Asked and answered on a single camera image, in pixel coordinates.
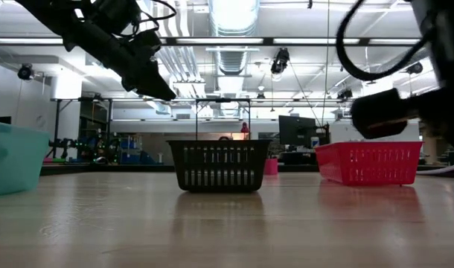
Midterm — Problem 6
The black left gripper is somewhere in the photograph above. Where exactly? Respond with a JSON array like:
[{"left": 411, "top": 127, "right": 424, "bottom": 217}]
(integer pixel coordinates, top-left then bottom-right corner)
[{"left": 63, "top": 14, "right": 177, "bottom": 102}]

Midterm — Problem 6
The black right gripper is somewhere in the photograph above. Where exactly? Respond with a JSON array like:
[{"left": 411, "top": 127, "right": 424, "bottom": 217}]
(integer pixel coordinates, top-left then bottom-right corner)
[{"left": 351, "top": 0, "right": 454, "bottom": 153}]

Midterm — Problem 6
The red slotted plastic basket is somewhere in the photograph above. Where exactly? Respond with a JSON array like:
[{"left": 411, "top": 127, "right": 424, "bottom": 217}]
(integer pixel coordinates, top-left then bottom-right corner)
[{"left": 314, "top": 141, "right": 424, "bottom": 187}]

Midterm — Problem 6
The ceiling light strip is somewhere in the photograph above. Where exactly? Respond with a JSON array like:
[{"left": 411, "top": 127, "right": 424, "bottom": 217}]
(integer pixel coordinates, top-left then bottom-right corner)
[
  {"left": 368, "top": 37, "right": 421, "bottom": 45},
  {"left": 272, "top": 36, "right": 361, "bottom": 45},
  {"left": 174, "top": 36, "right": 265, "bottom": 45},
  {"left": 0, "top": 36, "right": 64, "bottom": 45}
]

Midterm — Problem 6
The black computer monitor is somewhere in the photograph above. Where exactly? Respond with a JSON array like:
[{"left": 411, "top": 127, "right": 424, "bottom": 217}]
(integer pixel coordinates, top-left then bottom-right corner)
[{"left": 278, "top": 115, "right": 318, "bottom": 147}]

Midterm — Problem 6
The black slotted plastic basket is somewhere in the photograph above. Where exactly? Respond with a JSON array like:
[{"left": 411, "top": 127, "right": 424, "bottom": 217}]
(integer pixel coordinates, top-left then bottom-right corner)
[{"left": 166, "top": 139, "right": 272, "bottom": 194}]

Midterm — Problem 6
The black metal rack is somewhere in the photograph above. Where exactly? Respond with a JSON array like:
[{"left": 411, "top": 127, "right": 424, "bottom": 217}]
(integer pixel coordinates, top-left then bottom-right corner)
[{"left": 51, "top": 97, "right": 115, "bottom": 159}]

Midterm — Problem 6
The small red cylinder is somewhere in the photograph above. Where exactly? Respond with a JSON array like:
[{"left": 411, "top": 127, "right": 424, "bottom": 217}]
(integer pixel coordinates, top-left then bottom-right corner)
[{"left": 263, "top": 159, "right": 279, "bottom": 176}]

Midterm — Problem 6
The green translucent mat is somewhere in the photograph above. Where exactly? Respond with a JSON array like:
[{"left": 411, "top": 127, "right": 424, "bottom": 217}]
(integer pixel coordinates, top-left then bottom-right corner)
[{"left": 0, "top": 120, "right": 51, "bottom": 197}]

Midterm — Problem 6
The black ceiling-hung camera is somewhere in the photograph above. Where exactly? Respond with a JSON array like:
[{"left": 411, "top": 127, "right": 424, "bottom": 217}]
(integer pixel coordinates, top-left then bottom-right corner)
[
  {"left": 17, "top": 63, "right": 34, "bottom": 81},
  {"left": 270, "top": 47, "right": 290, "bottom": 75},
  {"left": 405, "top": 61, "right": 424, "bottom": 75}
]

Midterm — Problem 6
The black metal stand frame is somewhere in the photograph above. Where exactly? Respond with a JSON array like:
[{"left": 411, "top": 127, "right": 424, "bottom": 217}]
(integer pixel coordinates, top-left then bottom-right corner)
[{"left": 194, "top": 98, "right": 252, "bottom": 141}]

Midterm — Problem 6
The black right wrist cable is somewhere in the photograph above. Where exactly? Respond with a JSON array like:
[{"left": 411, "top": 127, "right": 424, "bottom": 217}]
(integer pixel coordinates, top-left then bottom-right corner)
[{"left": 335, "top": 0, "right": 435, "bottom": 82}]

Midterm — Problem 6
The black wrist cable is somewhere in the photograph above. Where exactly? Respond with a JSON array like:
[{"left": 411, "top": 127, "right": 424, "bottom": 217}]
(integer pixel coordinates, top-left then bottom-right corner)
[
  {"left": 132, "top": 0, "right": 178, "bottom": 38},
  {"left": 335, "top": 0, "right": 435, "bottom": 82}
]

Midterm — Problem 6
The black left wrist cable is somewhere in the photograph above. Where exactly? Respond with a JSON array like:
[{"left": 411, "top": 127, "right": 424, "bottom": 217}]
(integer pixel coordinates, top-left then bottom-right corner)
[{"left": 132, "top": 0, "right": 178, "bottom": 38}]

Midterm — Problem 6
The white power cord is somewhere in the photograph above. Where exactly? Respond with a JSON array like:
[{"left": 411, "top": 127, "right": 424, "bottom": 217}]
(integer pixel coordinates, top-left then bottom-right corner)
[{"left": 416, "top": 161, "right": 454, "bottom": 176}]

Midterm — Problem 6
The silver ceiling air duct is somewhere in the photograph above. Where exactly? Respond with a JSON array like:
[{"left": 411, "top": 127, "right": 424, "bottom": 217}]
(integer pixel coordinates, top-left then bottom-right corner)
[{"left": 207, "top": 0, "right": 260, "bottom": 77}]

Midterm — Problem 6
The black aluminium table frame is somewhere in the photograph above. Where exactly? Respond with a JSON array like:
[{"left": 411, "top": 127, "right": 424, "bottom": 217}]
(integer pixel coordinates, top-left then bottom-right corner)
[{"left": 39, "top": 162, "right": 454, "bottom": 179}]

